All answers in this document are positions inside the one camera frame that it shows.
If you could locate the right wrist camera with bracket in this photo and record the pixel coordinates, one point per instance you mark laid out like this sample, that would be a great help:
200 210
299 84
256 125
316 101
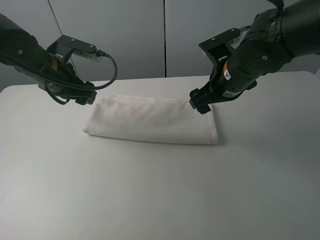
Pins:
221 46

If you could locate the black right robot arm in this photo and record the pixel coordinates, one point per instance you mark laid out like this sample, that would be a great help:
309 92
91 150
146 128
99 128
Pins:
241 55

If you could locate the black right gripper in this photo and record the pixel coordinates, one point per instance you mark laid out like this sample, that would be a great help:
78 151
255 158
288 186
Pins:
230 77

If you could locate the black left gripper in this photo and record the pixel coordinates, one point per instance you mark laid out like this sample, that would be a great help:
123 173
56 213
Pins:
51 66

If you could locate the white towel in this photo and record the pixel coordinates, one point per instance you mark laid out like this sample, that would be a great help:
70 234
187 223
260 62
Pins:
154 120

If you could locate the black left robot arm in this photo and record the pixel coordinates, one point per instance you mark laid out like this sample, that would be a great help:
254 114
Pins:
19 50

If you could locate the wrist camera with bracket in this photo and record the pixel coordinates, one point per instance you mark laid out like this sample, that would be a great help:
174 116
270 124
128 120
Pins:
221 46
66 46

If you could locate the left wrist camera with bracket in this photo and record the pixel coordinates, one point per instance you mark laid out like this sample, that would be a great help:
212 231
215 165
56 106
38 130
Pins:
66 46

